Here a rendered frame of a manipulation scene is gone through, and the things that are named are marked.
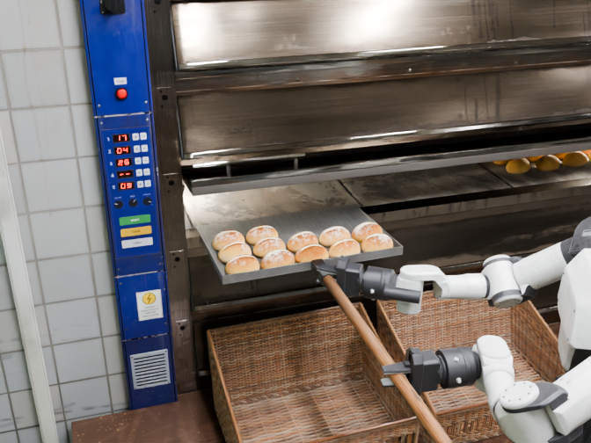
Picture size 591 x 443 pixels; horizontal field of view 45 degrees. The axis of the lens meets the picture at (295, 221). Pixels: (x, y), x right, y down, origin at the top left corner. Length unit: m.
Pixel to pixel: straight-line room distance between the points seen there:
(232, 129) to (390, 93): 0.51
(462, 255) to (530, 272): 0.66
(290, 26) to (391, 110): 0.43
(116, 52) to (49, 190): 0.44
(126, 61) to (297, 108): 0.53
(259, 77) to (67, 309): 0.92
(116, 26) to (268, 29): 0.42
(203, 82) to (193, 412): 1.10
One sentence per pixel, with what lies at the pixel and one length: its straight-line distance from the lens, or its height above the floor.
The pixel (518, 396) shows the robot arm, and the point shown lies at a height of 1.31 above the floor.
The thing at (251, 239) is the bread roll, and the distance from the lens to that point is 2.14.
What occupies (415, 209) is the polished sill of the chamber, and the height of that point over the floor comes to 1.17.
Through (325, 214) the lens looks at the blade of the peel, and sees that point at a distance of 2.35.
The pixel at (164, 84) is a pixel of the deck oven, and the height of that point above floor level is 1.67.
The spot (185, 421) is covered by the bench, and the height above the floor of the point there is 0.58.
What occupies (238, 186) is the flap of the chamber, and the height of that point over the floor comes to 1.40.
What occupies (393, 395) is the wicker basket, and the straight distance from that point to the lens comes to 2.38.
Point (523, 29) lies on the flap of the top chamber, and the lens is 2.41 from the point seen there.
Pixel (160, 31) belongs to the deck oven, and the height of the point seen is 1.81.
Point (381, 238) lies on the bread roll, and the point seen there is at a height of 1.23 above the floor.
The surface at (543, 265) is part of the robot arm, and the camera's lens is 1.97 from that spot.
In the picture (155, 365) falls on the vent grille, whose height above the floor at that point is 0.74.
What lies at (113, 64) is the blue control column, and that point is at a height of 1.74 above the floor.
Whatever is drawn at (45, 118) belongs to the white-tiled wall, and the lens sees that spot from 2.05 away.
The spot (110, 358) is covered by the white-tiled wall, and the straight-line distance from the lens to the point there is 2.42.
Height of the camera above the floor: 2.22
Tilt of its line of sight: 27 degrees down
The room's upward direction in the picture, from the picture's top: 1 degrees clockwise
